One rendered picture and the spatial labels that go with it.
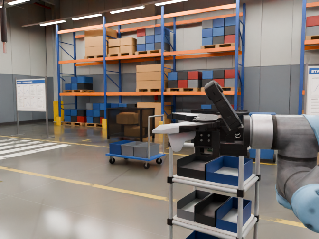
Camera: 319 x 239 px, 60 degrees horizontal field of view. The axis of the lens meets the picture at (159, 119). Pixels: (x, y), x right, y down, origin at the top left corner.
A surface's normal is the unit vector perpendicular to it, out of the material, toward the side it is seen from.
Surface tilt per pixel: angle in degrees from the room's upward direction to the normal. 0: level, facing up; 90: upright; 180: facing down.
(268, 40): 90
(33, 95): 90
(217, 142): 98
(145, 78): 90
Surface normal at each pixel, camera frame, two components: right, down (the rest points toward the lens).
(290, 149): -0.69, 0.05
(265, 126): -0.22, -0.27
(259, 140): -0.22, 0.47
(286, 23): -0.47, 0.07
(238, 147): -0.23, 0.21
